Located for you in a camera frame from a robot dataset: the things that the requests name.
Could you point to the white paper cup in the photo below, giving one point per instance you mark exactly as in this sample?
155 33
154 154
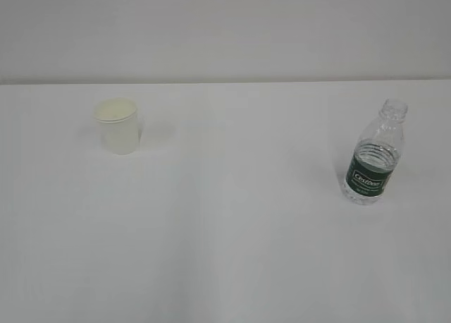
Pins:
118 125

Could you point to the clear green-label water bottle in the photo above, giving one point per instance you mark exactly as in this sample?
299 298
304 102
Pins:
376 154

